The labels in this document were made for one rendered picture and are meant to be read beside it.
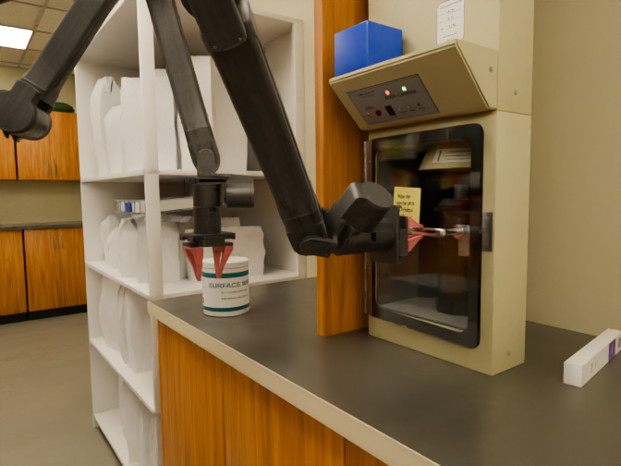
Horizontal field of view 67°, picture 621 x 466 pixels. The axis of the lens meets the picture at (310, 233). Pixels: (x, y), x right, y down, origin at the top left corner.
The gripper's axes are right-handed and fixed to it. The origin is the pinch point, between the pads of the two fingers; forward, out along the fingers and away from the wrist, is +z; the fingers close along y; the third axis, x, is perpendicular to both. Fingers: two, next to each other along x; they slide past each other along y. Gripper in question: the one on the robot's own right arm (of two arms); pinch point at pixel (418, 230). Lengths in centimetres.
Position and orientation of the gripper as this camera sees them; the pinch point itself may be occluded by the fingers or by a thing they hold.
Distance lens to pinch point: 89.8
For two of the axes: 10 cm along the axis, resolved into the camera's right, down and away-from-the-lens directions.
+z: 8.0, -0.6, 5.9
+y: -0.2, -10.0, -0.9
